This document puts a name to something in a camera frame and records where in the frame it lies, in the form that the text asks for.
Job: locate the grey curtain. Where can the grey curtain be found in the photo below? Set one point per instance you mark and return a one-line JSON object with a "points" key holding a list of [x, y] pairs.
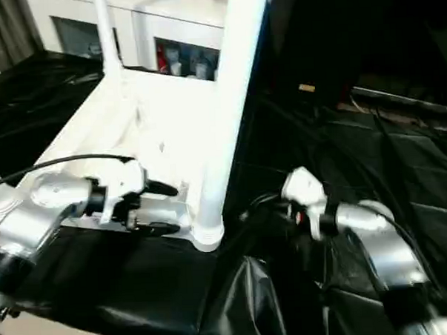
{"points": [[6, 32]]}

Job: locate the white cabinet with glass doors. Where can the white cabinet with glass doors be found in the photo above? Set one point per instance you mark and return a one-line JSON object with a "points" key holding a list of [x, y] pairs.
{"points": [[72, 7]]}

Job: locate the long dark metal rod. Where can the long dark metal rod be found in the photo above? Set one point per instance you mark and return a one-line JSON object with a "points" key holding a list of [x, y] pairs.
{"points": [[409, 100]]}

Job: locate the black table mat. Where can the black table mat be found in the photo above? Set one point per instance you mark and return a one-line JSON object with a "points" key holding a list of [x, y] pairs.
{"points": [[139, 282]]}

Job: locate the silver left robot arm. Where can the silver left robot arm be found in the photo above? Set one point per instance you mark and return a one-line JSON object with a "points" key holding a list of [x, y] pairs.
{"points": [[33, 220]]}

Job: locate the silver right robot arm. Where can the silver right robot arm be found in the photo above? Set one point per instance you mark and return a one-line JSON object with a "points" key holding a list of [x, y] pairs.
{"points": [[390, 249]]}

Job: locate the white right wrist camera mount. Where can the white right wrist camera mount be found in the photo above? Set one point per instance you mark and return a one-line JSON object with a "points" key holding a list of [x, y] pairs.
{"points": [[302, 186]]}

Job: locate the white plastic table top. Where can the white plastic table top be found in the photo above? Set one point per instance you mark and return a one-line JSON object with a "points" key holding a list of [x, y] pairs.
{"points": [[95, 125]]}

